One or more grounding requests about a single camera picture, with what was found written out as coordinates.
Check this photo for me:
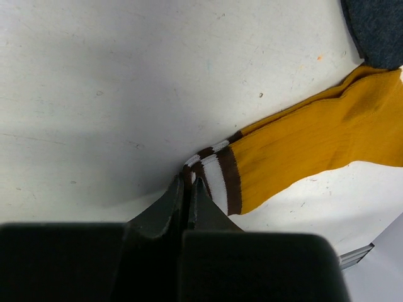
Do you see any aluminium rail frame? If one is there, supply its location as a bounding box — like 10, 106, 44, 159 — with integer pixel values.
339, 243, 374, 271

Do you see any mustard yellow sock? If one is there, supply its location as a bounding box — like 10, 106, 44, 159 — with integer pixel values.
183, 66, 402, 215

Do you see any navy santa sock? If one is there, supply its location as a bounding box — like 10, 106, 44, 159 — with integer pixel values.
341, 0, 402, 70

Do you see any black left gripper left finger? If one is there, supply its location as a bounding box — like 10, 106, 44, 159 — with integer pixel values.
128, 175, 184, 239

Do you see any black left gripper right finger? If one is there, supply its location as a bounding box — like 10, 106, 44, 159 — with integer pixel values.
185, 177, 242, 232

